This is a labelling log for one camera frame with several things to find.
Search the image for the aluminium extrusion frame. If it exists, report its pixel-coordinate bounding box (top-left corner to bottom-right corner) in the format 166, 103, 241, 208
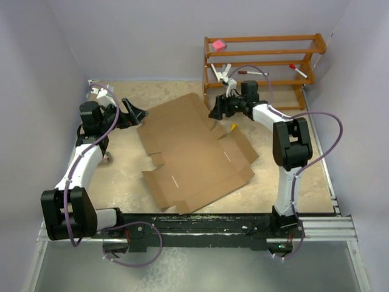
22, 88, 371, 292

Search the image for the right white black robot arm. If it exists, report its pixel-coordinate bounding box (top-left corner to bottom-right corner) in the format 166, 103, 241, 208
208, 78, 313, 238

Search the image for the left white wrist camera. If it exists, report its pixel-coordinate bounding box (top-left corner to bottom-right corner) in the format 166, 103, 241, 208
90, 86, 116, 108

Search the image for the brown-capped white marker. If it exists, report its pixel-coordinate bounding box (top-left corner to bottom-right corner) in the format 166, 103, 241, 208
238, 70, 269, 76

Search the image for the white clamp tool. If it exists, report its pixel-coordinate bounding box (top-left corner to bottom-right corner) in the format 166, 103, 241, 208
210, 63, 232, 83

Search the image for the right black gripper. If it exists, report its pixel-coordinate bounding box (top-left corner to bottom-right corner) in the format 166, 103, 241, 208
209, 91, 247, 120

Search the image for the brown cardboard box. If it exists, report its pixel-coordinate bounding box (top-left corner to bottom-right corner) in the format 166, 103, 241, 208
137, 93, 259, 214

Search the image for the red-capped white marker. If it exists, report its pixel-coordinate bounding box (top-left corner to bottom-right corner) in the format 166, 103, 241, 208
289, 64, 308, 79

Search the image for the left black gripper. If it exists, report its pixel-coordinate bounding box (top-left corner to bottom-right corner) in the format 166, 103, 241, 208
98, 99, 147, 134

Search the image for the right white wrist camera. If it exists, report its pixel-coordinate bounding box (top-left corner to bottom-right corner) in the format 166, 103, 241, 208
221, 77, 237, 97

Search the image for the yellow toy block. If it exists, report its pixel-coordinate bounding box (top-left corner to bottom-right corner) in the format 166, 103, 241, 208
230, 123, 238, 131

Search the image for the pink eraser block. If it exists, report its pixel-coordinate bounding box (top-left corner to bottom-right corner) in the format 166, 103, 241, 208
212, 39, 227, 52

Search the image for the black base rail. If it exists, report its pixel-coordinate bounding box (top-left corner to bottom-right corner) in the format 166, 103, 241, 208
88, 212, 308, 253

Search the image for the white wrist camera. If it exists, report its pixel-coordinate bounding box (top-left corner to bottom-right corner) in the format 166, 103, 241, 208
221, 77, 237, 97
90, 86, 116, 108

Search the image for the small pink green object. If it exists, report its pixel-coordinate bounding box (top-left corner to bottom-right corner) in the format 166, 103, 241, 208
103, 153, 113, 163

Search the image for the wooden three-tier rack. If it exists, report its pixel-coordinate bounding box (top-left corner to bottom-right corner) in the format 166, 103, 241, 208
202, 33, 327, 111

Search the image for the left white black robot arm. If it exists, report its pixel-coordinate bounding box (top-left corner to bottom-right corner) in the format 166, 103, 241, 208
41, 97, 148, 240

